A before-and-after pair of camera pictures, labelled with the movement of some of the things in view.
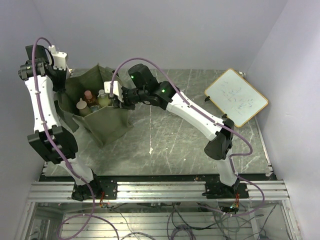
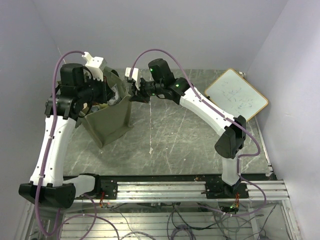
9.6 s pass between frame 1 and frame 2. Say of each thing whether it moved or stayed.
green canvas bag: stayed
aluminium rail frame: stayed
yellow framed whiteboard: stayed
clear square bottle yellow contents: stayed
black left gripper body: moved
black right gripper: moved
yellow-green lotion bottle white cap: moved
